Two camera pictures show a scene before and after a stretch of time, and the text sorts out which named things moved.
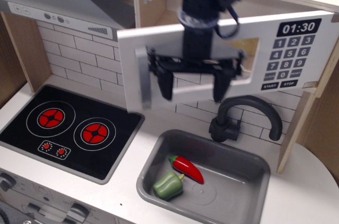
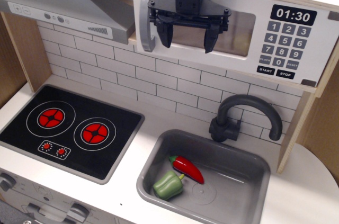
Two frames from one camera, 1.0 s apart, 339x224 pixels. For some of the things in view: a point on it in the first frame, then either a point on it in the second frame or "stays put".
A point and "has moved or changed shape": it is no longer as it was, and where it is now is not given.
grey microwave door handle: [144, 66] -> [148, 44]
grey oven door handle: [76, 212] stays put
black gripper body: [198, 52] -> [189, 7]
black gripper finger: [223, 77] -> [211, 35]
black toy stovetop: [78, 135] stays put
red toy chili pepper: [187, 167] stays put
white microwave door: [294, 53] has moved or changed shape
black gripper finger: [166, 80] -> [166, 32]
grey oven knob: [7, 181] stays put
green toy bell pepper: [169, 186] stays put
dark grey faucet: [223, 128] stays put
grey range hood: [98, 2] stays put
